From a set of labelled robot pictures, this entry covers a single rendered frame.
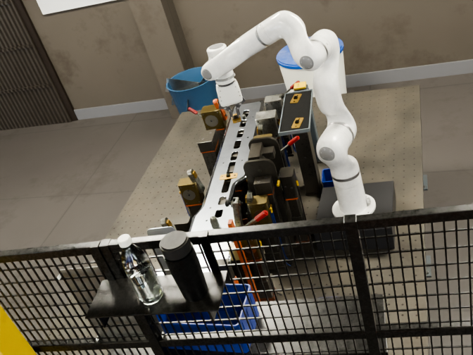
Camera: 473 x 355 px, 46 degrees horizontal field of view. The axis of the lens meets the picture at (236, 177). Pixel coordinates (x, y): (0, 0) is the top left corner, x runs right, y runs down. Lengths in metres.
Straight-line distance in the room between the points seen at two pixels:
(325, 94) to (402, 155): 0.93
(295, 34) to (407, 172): 1.08
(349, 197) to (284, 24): 0.78
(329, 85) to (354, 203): 0.55
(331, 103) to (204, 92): 2.68
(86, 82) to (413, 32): 3.25
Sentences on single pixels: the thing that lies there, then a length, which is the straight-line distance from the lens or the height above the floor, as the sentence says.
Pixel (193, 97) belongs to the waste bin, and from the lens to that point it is 4.73.
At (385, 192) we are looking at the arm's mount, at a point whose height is 0.81.
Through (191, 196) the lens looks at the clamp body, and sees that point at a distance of 2.54.
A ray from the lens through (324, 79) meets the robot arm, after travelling 2.14.
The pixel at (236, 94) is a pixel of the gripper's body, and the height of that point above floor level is 1.37.
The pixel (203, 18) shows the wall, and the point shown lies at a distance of 5.22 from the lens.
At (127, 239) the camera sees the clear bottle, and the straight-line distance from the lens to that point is 1.32.
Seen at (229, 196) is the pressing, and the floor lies 1.00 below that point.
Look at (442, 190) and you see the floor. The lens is 3.84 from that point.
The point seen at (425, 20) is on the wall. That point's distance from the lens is 4.98.
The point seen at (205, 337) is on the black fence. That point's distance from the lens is 1.68.
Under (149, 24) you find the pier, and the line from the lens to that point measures 5.15.
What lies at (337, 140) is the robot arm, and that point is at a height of 1.22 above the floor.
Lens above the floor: 2.39
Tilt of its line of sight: 33 degrees down
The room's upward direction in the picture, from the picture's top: 18 degrees counter-clockwise
